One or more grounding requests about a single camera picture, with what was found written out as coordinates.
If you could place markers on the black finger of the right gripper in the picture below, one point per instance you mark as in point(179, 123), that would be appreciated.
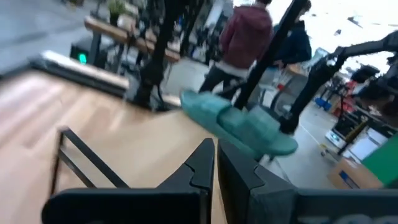
point(295, 112)

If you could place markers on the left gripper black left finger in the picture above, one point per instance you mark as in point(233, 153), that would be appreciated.
point(202, 168)

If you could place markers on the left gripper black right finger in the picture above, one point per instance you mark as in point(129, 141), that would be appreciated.
point(248, 199)

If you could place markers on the green rubber slide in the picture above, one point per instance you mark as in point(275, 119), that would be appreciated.
point(248, 130)

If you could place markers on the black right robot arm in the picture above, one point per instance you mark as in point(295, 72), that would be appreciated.
point(367, 46)

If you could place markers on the wooden shelf with black legs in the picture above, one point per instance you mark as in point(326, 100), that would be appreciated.
point(90, 157)

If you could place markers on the person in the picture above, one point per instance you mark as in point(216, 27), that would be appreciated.
point(245, 34)
point(295, 43)

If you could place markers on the brown cardboard box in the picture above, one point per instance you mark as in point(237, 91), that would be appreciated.
point(351, 174)

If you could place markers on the green board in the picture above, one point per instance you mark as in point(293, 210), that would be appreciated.
point(384, 161)

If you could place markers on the wooden background desk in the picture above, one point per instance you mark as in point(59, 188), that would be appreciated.
point(136, 39)

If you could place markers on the black box with green light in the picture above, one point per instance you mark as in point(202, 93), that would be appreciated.
point(81, 54)

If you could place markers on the small background potted plant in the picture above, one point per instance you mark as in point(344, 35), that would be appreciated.
point(115, 7)

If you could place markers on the black aluminium table frame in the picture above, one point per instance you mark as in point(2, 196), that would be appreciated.
point(267, 56)

